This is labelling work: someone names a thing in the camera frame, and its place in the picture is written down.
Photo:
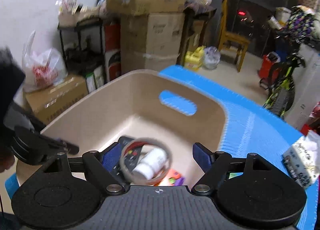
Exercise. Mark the red white appliance box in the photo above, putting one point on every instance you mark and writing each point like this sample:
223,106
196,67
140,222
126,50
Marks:
112,51

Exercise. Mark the clear plastic bag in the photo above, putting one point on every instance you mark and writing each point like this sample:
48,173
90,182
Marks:
211,57

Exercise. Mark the floor cardboard box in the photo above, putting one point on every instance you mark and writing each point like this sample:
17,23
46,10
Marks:
47,104

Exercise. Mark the white appliance cabinet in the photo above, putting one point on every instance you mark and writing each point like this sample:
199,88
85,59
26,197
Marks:
306,88

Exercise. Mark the beige plastic storage bin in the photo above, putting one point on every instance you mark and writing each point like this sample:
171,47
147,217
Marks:
144,104

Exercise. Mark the wooden chair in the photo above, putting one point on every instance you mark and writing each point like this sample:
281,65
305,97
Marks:
226,37

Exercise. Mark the yellow detergent jug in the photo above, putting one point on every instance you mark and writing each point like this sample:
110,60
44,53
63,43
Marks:
193,60

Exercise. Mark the black remote control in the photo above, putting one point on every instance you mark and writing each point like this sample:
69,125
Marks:
131,158

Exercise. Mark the white tissue pack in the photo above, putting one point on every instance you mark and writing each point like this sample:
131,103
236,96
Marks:
302,159

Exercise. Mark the black metal shelf rack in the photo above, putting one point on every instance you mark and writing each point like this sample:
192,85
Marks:
82,59

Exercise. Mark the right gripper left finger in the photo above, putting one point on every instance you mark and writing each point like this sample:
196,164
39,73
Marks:
101,170

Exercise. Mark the white red plastic bag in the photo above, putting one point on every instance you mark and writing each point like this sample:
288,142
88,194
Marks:
41,70

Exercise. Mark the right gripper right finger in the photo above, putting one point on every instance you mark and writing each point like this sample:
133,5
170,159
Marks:
215,167

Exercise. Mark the clear tape roll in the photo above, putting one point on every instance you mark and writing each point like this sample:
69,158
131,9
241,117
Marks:
154,144

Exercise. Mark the red bucket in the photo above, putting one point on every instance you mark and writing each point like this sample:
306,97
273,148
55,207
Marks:
267,62

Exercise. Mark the white pill bottle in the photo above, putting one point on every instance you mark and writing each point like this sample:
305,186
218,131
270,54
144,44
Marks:
151,164

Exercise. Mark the green black bicycle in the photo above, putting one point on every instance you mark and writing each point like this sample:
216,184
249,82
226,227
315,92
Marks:
280,83

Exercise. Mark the orange purple toy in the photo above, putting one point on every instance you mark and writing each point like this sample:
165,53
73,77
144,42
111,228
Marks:
173,178

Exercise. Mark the large stacked cardboard box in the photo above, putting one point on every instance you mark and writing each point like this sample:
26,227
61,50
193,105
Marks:
150,41

